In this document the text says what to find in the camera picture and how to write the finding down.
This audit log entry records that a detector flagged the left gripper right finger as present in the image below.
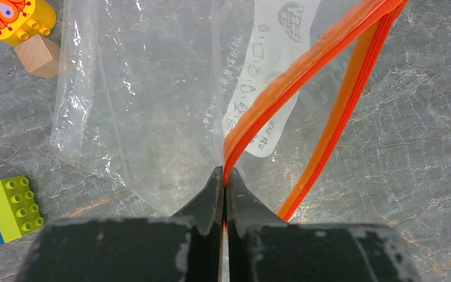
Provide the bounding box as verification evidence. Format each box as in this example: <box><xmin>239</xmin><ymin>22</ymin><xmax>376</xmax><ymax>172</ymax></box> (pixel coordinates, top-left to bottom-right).
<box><xmin>225</xmin><ymin>170</ymin><xmax>420</xmax><ymax>281</ymax></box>

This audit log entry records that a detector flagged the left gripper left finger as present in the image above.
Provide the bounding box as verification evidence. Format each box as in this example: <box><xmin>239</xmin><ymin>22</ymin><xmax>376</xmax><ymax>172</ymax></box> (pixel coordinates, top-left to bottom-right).
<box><xmin>16</xmin><ymin>167</ymin><xmax>224</xmax><ymax>281</ymax></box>

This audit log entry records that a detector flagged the clear zip bag orange zipper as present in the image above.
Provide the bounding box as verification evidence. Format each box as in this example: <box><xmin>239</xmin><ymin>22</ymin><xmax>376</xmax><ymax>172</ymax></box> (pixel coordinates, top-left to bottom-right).
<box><xmin>41</xmin><ymin>1</ymin><xmax>413</xmax><ymax>222</ymax></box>

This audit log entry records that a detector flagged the green white toy brick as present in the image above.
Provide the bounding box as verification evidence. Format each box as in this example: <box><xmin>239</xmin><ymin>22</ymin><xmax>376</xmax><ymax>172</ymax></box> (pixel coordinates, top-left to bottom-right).
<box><xmin>0</xmin><ymin>176</ymin><xmax>45</xmax><ymax>245</ymax></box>

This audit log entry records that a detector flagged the wooden cube left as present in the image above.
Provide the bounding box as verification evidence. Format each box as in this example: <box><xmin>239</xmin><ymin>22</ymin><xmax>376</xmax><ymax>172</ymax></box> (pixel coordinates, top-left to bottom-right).
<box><xmin>14</xmin><ymin>34</ymin><xmax>60</xmax><ymax>79</ymax></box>

